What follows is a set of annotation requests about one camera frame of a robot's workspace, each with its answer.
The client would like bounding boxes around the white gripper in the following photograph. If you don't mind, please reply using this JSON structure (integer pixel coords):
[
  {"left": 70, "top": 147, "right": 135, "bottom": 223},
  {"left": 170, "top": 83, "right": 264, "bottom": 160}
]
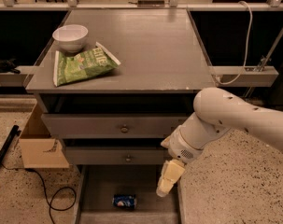
[{"left": 156, "top": 126, "right": 203, "bottom": 197}]

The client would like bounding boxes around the blue pepsi can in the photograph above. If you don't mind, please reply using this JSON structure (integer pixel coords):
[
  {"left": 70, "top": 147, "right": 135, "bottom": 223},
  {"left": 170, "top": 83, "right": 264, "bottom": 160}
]
[{"left": 112, "top": 194, "right": 136, "bottom": 209}]

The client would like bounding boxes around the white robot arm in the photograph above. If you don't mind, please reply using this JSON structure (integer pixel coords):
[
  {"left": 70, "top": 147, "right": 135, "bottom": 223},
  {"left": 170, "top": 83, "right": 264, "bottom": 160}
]
[{"left": 156, "top": 88, "right": 283, "bottom": 197}]

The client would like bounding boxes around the bottom grey open drawer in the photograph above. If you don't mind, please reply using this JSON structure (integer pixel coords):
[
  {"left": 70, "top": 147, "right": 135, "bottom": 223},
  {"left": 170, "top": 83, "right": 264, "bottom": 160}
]
[{"left": 72, "top": 165, "right": 182, "bottom": 224}]

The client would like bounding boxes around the middle grey drawer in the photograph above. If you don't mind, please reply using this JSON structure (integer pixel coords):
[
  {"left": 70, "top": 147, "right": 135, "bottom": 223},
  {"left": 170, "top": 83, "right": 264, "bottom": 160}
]
[{"left": 64, "top": 147, "right": 170, "bottom": 165}]

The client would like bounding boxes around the top grey drawer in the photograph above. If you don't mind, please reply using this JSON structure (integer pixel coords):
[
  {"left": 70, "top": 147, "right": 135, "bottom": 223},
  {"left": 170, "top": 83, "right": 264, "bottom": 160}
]
[{"left": 42, "top": 114, "right": 187, "bottom": 139}]

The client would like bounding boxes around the cardboard box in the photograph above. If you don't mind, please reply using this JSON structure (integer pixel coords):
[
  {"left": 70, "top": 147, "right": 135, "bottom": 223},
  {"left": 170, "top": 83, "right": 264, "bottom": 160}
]
[{"left": 19, "top": 105, "right": 69, "bottom": 169}]

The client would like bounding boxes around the green chip bag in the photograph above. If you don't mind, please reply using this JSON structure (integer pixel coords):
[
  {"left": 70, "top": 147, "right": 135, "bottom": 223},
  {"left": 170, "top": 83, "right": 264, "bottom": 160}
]
[{"left": 53, "top": 42, "right": 120, "bottom": 87}]

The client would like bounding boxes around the white ceramic bowl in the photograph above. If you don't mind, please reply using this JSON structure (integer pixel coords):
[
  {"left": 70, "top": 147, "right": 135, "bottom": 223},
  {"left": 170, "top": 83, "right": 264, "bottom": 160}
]
[{"left": 52, "top": 24, "right": 89, "bottom": 53}]

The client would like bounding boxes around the black metal stand leg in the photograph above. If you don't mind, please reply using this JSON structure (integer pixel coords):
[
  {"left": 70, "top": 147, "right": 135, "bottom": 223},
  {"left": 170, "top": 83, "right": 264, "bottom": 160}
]
[{"left": 0, "top": 124, "right": 21, "bottom": 192}]

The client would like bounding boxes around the grey metal rail frame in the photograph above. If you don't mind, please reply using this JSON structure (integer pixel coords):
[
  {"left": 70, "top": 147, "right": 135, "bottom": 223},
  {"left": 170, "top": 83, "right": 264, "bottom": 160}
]
[{"left": 0, "top": 0, "right": 283, "bottom": 91}]

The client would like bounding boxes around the white hanging cable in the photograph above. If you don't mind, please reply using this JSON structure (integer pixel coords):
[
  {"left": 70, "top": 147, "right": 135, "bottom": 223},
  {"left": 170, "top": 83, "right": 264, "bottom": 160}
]
[{"left": 214, "top": 0, "right": 254, "bottom": 86}]

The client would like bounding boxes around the black floor cable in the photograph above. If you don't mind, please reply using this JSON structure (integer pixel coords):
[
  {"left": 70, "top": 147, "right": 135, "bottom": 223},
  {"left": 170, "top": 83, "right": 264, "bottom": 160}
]
[{"left": 24, "top": 167, "right": 78, "bottom": 224}]

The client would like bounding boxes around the black object on rail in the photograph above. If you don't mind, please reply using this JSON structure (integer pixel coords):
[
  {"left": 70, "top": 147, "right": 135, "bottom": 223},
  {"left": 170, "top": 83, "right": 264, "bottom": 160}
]
[{"left": 0, "top": 59, "right": 21, "bottom": 74}]

